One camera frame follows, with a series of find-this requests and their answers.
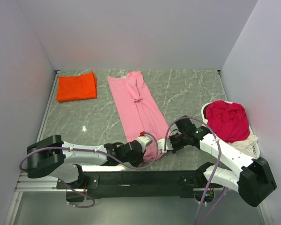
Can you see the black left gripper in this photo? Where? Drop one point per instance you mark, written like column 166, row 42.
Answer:
column 142, row 153

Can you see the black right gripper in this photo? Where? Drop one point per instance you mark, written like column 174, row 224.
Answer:
column 174, row 142

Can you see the pink t-shirt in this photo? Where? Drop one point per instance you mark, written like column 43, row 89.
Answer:
column 137, row 109

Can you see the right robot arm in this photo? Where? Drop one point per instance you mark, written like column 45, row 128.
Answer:
column 251, row 178

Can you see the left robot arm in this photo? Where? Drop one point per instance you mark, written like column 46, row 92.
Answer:
column 54, row 157

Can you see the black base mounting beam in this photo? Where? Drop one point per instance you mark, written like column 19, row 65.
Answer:
column 142, row 183

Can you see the white laundry basket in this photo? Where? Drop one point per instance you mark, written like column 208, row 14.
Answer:
column 255, row 147

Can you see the crimson red t-shirt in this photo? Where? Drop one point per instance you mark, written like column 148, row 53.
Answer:
column 228, row 120

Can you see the white t-shirt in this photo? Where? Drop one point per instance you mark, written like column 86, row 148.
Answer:
column 246, row 146

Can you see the folded orange t-shirt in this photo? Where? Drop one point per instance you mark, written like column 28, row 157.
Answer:
column 73, row 88

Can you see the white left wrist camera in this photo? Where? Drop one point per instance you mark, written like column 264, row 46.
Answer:
column 144, row 140

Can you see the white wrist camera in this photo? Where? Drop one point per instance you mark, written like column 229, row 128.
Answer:
column 144, row 140
column 164, row 145

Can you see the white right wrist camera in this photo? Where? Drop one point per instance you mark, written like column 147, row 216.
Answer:
column 164, row 145

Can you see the aluminium frame rails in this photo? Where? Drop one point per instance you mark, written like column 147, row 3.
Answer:
column 25, row 184

